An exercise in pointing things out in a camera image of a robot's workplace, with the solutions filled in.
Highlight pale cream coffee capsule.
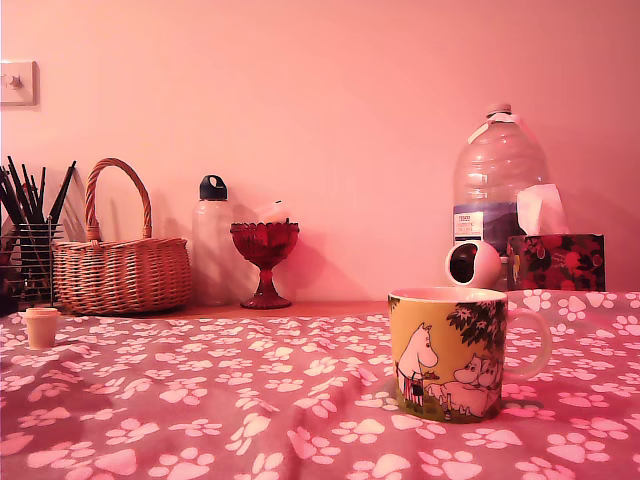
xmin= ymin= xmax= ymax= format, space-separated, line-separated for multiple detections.
xmin=24 ymin=307 xmax=60 ymax=350

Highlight red glass goblet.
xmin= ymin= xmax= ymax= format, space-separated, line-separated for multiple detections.
xmin=229 ymin=222 xmax=301 ymax=310

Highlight white bottle with black cap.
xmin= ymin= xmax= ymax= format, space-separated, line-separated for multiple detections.
xmin=192 ymin=174 xmax=236 ymax=308

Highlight cartoon print mug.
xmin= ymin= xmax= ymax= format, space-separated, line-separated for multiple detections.
xmin=387 ymin=287 xmax=554 ymax=425

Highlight large clear water bottle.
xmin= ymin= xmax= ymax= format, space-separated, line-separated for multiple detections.
xmin=452 ymin=103 xmax=550 ymax=264

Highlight paw print cloth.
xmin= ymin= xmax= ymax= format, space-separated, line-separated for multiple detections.
xmin=0 ymin=289 xmax=640 ymax=480

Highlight white tissue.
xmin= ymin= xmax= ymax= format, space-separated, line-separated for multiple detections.
xmin=516 ymin=183 xmax=569 ymax=236

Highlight floral tissue box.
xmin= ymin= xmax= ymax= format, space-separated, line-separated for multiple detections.
xmin=506 ymin=233 xmax=607 ymax=293

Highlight black chopstick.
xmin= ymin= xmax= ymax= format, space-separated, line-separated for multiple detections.
xmin=47 ymin=159 xmax=78 ymax=225
xmin=34 ymin=166 xmax=48 ymax=224
xmin=0 ymin=167 xmax=23 ymax=226
xmin=6 ymin=155 xmax=35 ymax=226

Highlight small white round camera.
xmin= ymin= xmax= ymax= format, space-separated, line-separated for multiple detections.
xmin=444 ymin=241 xmax=504 ymax=291

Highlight wicker basket with handle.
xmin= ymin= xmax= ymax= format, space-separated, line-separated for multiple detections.
xmin=51 ymin=157 xmax=193 ymax=316

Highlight wire utensil rack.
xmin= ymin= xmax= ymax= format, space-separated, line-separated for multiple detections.
xmin=0 ymin=222 xmax=65 ymax=309

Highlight white wall switch plate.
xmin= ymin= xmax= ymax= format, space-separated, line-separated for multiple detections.
xmin=0 ymin=59 xmax=40 ymax=106

